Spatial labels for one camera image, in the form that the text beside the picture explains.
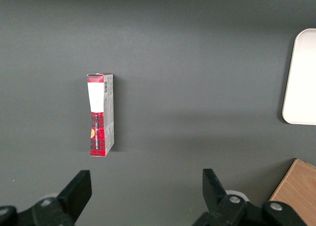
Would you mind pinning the red plaid cardboard box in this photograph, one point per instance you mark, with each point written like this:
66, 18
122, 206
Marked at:
97, 127

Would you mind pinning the wooden drawer cabinet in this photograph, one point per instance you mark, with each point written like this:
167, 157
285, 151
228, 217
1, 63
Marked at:
297, 194

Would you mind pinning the cream rectangular plastic tray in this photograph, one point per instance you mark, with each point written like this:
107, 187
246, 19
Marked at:
302, 82

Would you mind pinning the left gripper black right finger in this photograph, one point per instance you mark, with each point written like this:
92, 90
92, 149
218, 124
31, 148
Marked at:
217, 198

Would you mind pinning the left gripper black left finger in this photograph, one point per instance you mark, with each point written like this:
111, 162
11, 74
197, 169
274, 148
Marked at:
71, 196

